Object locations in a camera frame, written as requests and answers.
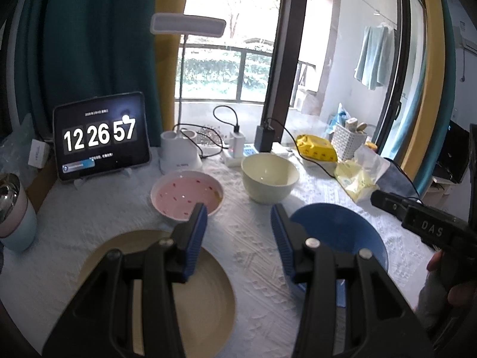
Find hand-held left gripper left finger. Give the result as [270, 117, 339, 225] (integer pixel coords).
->
[43, 202, 208, 358]

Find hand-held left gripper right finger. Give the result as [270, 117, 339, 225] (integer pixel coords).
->
[270, 203, 435, 358]

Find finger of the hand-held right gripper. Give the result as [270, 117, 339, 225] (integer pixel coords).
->
[371, 190, 411, 221]

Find pink and white bowl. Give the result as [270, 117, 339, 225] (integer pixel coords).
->
[150, 170, 225, 219]

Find cream bowl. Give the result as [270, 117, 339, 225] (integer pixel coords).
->
[240, 153, 300, 205]

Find blue bowl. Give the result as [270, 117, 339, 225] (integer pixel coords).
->
[289, 203, 388, 295]

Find beige plate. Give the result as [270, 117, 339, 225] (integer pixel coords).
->
[76, 230, 237, 358]

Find person's right hand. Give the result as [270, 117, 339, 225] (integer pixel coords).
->
[427, 251, 477, 306]

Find grey cloth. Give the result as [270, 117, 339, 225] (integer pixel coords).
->
[376, 158, 425, 204]

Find white textured tablecloth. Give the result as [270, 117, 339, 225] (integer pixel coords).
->
[0, 145, 442, 358]

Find yellow tissue pack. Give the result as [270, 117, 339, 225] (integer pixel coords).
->
[333, 145, 390, 204]

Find white perforated basket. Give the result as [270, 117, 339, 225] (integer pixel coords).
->
[331, 122, 368, 161]

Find white desk lamp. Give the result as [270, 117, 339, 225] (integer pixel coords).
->
[150, 12, 227, 175]

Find white power strip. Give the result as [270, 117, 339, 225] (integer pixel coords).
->
[223, 145, 295, 167]

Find black monitor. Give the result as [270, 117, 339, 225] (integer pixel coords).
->
[432, 119, 472, 185]

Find yellow wipes packet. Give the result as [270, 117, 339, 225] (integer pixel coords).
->
[296, 134, 339, 163]

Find black power adapter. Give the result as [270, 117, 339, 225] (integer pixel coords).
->
[254, 125, 277, 153]

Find white charger plug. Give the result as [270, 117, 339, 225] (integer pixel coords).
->
[228, 131, 246, 157]

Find blue packet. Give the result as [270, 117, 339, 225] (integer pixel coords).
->
[327, 102, 353, 135]

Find teal curtain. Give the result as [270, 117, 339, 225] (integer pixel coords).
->
[415, 0, 464, 195]
[13, 0, 165, 150]

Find clear tablet stand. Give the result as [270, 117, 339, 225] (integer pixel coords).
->
[72, 168, 133, 189]

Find balcony cardboard box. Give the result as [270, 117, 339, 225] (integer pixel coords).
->
[294, 89, 323, 116]

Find tablet showing clock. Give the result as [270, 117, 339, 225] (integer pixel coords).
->
[52, 91, 151, 183]

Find hanging light blue towel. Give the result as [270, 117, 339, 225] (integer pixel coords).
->
[354, 25, 396, 91]

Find balcony railing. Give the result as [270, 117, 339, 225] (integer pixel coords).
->
[175, 45, 317, 103]

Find brown cardboard box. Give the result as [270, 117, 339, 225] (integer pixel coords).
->
[24, 157, 60, 213]

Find small white box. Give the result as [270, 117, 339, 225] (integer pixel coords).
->
[28, 139, 51, 168]

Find pastel tumbler cup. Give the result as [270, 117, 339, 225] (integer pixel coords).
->
[0, 173, 39, 252]

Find white air conditioner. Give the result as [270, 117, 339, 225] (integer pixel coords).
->
[456, 18, 477, 53]

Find clear plastic bag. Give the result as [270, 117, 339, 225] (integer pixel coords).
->
[0, 114, 38, 180]

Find black adapter cable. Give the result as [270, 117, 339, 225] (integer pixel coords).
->
[263, 118, 338, 178]

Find black charger cable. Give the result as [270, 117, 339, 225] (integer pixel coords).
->
[213, 105, 241, 135]

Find dark door frame post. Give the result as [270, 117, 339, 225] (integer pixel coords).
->
[263, 0, 312, 146]

